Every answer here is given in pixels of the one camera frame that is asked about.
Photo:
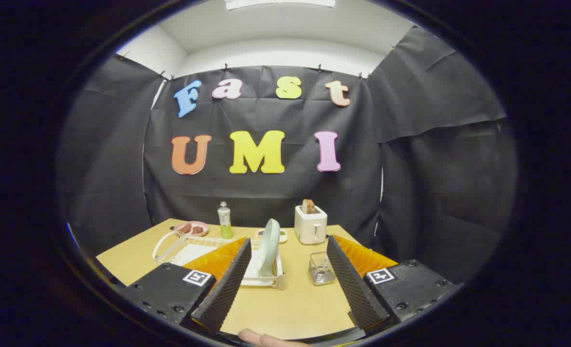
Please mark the pink plate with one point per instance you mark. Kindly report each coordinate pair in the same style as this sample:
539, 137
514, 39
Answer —
203, 225

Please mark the light green plate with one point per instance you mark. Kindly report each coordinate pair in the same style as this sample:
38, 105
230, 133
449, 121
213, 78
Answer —
269, 246

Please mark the brown bread slice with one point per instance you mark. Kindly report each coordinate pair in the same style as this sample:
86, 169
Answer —
308, 206

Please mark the dish soap bottle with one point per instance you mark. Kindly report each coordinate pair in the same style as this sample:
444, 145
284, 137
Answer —
225, 224

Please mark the black backdrop cloth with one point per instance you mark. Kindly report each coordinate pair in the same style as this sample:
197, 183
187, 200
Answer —
266, 193

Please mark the ceiling light panel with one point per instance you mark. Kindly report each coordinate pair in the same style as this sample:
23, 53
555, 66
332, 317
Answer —
280, 3

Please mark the white dish rack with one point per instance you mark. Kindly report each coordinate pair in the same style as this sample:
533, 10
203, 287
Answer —
193, 250

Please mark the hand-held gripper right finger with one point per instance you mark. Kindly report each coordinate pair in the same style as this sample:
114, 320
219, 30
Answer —
350, 284

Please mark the white divided condiment dish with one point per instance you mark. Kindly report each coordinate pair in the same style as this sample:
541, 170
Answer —
283, 236

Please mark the white toaster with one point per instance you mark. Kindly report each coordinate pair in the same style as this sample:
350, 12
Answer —
310, 226

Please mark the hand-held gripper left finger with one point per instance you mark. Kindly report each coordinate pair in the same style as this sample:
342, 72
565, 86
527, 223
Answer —
227, 284

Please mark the brown meat piece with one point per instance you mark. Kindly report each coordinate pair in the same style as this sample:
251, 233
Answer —
185, 228
197, 230

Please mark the clear basket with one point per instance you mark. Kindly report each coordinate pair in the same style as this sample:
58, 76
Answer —
321, 267

